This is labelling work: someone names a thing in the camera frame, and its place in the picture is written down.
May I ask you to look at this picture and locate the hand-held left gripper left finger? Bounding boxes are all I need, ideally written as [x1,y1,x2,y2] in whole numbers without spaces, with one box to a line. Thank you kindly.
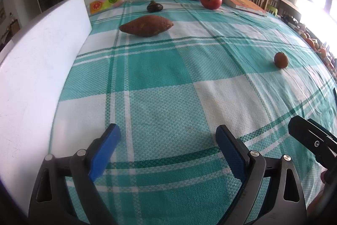
[28,123,122,225]

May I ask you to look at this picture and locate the reddish sweet potato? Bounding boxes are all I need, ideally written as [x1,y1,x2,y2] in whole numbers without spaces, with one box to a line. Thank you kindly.
[119,15,175,37]

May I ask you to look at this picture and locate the teal checked tablecloth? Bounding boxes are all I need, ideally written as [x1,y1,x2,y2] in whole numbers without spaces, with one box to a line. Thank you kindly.
[49,0,337,225]

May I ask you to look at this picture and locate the white storage box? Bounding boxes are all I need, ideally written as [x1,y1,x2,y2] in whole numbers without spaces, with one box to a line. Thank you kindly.
[0,0,92,218]

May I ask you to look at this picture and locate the orange book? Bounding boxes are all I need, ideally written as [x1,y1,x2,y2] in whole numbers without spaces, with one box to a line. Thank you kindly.
[223,0,267,17]

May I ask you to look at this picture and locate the red apple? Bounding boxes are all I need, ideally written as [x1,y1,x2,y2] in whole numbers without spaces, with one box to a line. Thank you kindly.
[200,0,222,10]

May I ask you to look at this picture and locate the fruit print pouch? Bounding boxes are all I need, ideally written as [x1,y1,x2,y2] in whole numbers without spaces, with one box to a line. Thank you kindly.
[90,0,124,15]

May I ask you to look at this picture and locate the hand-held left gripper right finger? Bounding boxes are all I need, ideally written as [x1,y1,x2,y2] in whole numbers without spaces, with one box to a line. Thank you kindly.
[215,124,307,225]

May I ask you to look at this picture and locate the small brownish orange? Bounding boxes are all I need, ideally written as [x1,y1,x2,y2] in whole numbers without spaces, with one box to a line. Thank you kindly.
[274,52,289,69]

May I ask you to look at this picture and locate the small dark pointed fruit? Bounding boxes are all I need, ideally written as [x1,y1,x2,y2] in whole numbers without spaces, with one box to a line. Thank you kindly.
[147,0,163,13]

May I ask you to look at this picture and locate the pile of oranges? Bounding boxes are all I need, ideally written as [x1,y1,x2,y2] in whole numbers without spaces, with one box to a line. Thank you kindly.
[301,32,330,57]

